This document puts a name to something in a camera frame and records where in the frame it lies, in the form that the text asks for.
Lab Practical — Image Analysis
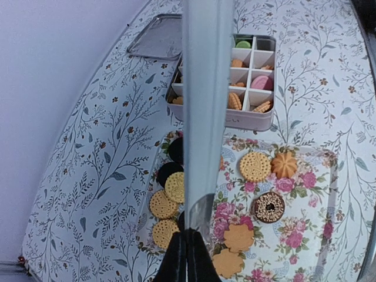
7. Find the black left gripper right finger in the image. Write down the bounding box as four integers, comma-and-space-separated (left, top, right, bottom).
186, 229, 220, 282

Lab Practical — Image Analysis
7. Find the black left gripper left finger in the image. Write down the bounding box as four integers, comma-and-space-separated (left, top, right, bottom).
153, 231, 186, 282

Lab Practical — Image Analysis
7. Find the clear tin lid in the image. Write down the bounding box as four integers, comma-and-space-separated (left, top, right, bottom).
126, 14, 183, 61

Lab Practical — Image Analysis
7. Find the chocolate sprinkle donut cookie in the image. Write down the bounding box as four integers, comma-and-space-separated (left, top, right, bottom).
253, 192, 286, 224

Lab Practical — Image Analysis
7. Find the floral patterned tablecloth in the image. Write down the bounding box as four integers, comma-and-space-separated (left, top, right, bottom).
23, 1, 375, 281

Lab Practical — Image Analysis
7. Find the black sandwich cookie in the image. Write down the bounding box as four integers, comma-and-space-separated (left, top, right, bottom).
156, 161, 184, 189

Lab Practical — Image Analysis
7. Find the floral rectangular tray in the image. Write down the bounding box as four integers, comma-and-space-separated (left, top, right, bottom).
137, 130, 341, 282

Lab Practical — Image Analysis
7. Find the yellow dotted round biscuit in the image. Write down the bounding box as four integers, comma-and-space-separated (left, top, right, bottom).
239, 152, 271, 182

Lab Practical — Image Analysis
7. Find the swirl butter cookie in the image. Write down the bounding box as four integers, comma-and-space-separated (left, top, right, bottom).
271, 151, 297, 179

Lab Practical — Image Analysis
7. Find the pink sandwich cookie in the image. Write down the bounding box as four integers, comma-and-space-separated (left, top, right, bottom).
250, 75, 274, 91

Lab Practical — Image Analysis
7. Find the pink tin with white dividers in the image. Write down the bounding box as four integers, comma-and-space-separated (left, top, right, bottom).
164, 33, 278, 132

